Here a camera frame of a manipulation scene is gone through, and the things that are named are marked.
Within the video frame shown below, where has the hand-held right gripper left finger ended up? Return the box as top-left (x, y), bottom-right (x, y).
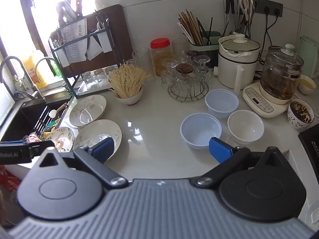
top-left (33, 137), bottom-right (129, 190)

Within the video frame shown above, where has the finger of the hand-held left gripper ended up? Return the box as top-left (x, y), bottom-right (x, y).
top-left (27, 141), bottom-right (55, 158)

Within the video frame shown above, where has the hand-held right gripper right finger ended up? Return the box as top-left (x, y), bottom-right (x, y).
top-left (191, 137), bottom-right (287, 189)

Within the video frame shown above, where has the cream ceramic plate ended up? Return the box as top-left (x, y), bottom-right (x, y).
top-left (73, 119), bottom-right (123, 156)

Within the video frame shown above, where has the translucent plastic bowl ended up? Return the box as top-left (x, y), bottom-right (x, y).
top-left (180, 113), bottom-right (222, 150)
top-left (205, 89), bottom-right (239, 119)

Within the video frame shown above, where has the white ceramic bowl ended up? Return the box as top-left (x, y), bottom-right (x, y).
top-left (227, 110), bottom-right (265, 145)

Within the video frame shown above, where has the leaf pattern plate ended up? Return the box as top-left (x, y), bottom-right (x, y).
top-left (69, 95), bottom-right (107, 127)

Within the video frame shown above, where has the sink drain rack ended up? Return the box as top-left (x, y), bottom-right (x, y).
top-left (30, 105), bottom-right (51, 136)

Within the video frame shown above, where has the teal flower mat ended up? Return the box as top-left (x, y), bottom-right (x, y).
top-left (45, 119), bottom-right (60, 130)

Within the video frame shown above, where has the black kitchen sink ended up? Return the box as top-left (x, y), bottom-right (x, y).
top-left (0, 99), bottom-right (73, 143)

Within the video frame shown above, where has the white bowl with brown rim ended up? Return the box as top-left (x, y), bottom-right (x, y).
top-left (115, 87), bottom-right (144, 106)

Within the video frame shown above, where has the white drip tray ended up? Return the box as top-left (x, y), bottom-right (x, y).
top-left (77, 79), bottom-right (115, 95)

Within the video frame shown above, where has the clear drinking glass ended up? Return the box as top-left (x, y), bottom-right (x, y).
top-left (105, 66), bottom-right (118, 80)
top-left (82, 71), bottom-right (97, 90)
top-left (94, 68), bottom-right (107, 85)

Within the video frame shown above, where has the bowl of dry noodles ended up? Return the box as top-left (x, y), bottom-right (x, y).
top-left (109, 59), bottom-right (152, 99)

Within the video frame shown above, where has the green detergent bottle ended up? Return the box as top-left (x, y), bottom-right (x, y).
top-left (51, 60), bottom-right (63, 80)

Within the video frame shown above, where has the orange detergent bottle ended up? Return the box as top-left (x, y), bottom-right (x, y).
top-left (22, 49), bottom-right (48, 89)

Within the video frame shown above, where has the black knife rack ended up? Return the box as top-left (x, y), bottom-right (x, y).
top-left (48, 10), bottom-right (118, 95)

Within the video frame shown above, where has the set of patterned glass cups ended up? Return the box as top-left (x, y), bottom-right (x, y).
top-left (160, 54), bottom-right (213, 92)

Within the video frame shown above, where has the tall chrome faucet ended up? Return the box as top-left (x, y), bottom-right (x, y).
top-left (0, 56), bottom-right (46, 103)

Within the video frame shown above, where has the curved chrome faucet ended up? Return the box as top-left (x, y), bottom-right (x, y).
top-left (34, 57), bottom-right (66, 90)

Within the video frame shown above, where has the floral bowl of dried tea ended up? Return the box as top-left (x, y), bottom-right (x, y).
top-left (287, 99), bottom-right (315, 130)

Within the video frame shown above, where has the black stove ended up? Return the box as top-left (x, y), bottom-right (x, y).
top-left (297, 126), bottom-right (319, 156)

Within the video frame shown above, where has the white utensil caddy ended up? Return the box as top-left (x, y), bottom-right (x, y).
top-left (53, 47), bottom-right (71, 68)
top-left (96, 29), bottom-right (113, 53)

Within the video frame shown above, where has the glass health kettle with base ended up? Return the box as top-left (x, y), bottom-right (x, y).
top-left (242, 44), bottom-right (305, 119)

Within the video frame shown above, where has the white electric cooking pot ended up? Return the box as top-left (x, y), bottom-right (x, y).
top-left (214, 33), bottom-right (261, 90)

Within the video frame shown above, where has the ribbed glass tumbler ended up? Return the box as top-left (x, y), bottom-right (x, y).
top-left (131, 48), bottom-right (151, 75)
top-left (171, 39), bottom-right (188, 64)

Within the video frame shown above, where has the steel kitchen knife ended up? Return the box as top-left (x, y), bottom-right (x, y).
top-left (86, 33), bottom-right (103, 61)

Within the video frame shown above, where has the red lid plastic jar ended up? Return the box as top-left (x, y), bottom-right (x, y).
top-left (150, 38), bottom-right (173, 76)

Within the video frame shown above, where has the green chopstick holder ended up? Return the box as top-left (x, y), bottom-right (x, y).
top-left (187, 31), bottom-right (223, 68)

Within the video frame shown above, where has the hammered steel cleaver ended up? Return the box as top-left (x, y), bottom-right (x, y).
top-left (59, 19), bottom-right (88, 64)

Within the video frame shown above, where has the small bowl of yellow liquid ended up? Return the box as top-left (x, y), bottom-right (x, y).
top-left (298, 74), bottom-right (317, 96)

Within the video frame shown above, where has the black kitchen rack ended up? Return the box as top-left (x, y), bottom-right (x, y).
top-left (69, 4), bottom-right (134, 73)

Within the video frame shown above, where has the bundle of chopsticks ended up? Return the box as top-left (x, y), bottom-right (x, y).
top-left (177, 9), bottom-right (214, 46)

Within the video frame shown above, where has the pale green electric kettle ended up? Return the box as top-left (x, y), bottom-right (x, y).
top-left (297, 35), bottom-right (319, 80)

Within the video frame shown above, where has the hook rack with hanging utensils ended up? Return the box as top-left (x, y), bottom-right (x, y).
top-left (225, 0), bottom-right (255, 39)

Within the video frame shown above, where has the white spoon with wooden handle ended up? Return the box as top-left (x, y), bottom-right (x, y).
top-left (48, 102), bottom-right (68, 119)

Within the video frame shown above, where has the round wire rack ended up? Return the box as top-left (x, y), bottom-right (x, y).
top-left (167, 80), bottom-right (209, 103)

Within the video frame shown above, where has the black power cable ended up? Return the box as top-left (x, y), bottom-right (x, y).
top-left (259, 11), bottom-right (280, 60)

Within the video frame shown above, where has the red handled knife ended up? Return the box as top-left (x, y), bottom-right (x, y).
top-left (75, 0), bottom-right (84, 17)

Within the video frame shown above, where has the black wall power outlet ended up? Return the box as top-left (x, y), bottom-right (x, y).
top-left (250, 0), bottom-right (284, 18)

